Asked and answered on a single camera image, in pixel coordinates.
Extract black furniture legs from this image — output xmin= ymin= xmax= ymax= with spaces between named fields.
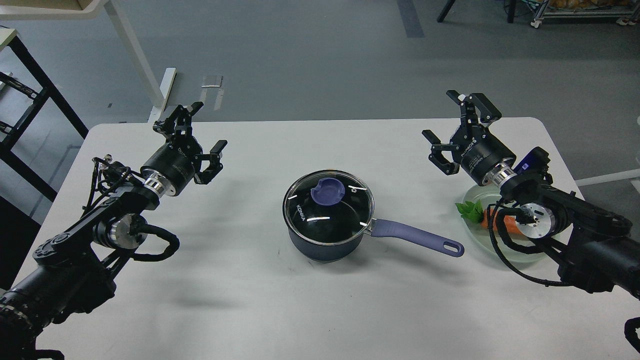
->
xmin=434 ymin=0 xmax=519 ymax=24

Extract white desk with leg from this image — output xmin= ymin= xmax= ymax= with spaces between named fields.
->
xmin=0 ymin=0 xmax=178 ymax=124

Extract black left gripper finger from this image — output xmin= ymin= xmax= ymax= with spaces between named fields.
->
xmin=153 ymin=102 xmax=204 ymax=142
xmin=193 ymin=140 xmax=228 ymax=185

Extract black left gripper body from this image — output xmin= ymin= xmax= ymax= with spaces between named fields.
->
xmin=141 ymin=120 xmax=210 ymax=197

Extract glass pot lid purple knob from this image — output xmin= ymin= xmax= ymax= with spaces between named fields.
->
xmin=282 ymin=170 xmax=375 ymax=246

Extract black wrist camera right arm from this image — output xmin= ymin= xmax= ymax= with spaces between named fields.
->
xmin=513 ymin=146 xmax=550 ymax=174

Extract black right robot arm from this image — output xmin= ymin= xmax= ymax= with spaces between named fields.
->
xmin=422 ymin=89 xmax=640 ymax=298

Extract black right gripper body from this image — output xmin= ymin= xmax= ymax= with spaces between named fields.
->
xmin=450 ymin=121 xmax=516 ymax=186

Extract black metal rack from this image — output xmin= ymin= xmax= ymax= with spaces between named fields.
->
xmin=0 ymin=28 xmax=89 ymax=202

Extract pale green glass plate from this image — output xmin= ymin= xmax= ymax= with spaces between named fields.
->
xmin=455 ymin=184 xmax=546 ymax=265

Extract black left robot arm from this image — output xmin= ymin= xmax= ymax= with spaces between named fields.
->
xmin=1 ymin=101 xmax=227 ymax=360

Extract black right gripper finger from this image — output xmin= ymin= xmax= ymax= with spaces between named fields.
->
xmin=422 ymin=129 xmax=460 ymax=176
xmin=446 ymin=89 xmax=503 ymax=132

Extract orange toy carrot green leaves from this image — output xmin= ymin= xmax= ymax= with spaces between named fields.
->
xmin=455 ymin=200 xmax=524 ymax=236

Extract dark blue saucepan purple handle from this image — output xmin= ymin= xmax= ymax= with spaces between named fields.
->
xmin=282 ymin=169 xmax=465 ymax=263

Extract metal cart with wheels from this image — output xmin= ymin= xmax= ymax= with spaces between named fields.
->
xmin=529 ymin=0 xmax=639 ymax=28

